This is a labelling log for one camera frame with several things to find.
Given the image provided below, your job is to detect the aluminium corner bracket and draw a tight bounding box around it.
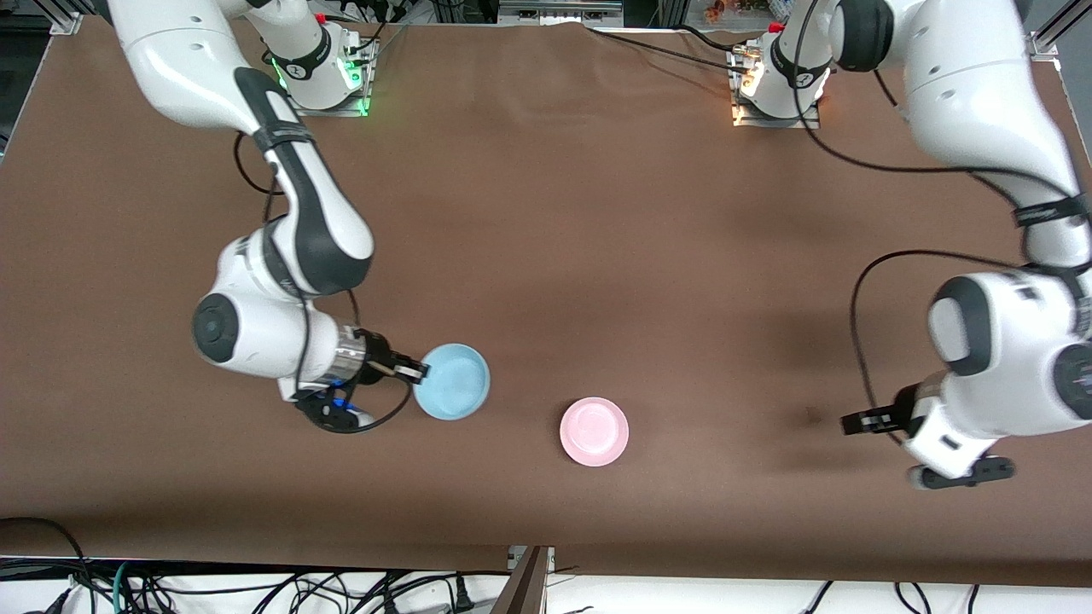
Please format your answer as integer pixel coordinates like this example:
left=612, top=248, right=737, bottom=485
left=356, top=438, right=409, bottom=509
left=34, top=0, right=83, bottom=36
left=1031, top=0, right=1092, bottom=59

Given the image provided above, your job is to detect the aluminium profile rail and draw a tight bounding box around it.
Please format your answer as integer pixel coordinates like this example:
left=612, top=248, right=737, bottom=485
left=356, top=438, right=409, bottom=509
left=498, top=0, right=625, bottom=26

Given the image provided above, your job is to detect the aluminium frame post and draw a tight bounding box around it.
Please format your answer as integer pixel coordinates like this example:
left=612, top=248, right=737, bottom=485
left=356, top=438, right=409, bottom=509
left=490, top=546, right=555, bottom=614

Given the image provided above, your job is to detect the pink bowl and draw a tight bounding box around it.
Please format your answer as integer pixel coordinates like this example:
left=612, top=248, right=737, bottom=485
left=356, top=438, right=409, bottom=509
left=559, top=396, right=630, bottom=468

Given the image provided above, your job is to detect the thick black floor cable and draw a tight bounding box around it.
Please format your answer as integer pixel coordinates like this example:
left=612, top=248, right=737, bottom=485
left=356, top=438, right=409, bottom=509
left=0, top=516, right=96, bottom=614

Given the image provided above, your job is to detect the blue bowl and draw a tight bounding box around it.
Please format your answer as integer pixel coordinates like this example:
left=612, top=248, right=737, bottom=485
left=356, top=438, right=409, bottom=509
left=413, top=343, right=492, bottom=422

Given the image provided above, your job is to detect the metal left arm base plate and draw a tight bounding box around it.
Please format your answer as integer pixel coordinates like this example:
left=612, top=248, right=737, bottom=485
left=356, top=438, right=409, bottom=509
left=729, top=44, right=822, bottom=130

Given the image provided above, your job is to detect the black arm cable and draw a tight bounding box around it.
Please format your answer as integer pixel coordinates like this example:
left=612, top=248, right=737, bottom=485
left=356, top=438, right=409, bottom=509
left=792, top=0, right=1092, bottom=446
left=233, top=130, right=415, bottom=432

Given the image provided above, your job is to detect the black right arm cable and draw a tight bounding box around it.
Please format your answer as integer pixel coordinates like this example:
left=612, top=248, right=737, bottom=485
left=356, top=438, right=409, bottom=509
left=233, top=130, right=415, bottom=432

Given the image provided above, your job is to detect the brown table cover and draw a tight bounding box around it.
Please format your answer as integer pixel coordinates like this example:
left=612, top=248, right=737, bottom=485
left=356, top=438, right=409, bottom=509
left=0, top=17, right=1092, bottom=589

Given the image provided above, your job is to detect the black base supply cable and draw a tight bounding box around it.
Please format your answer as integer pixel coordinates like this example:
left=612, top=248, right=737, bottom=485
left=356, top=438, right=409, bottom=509
left=585, top=24, right=750, bottom=76

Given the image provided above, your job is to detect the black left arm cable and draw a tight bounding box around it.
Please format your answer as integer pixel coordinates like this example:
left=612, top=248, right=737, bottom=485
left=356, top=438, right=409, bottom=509
left=792, top=0, right=1092, bottom=446

